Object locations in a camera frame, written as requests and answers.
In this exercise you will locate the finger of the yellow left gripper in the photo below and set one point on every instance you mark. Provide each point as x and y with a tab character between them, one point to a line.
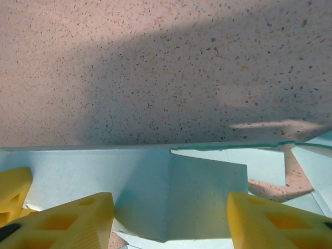
14	181
28	212

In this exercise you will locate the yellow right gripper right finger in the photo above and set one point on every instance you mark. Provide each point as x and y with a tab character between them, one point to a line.
238	220

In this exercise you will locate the light blue paper box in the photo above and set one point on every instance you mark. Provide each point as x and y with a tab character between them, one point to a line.
145	181

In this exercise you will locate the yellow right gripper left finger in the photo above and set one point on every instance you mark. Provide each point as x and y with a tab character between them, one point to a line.
101	220

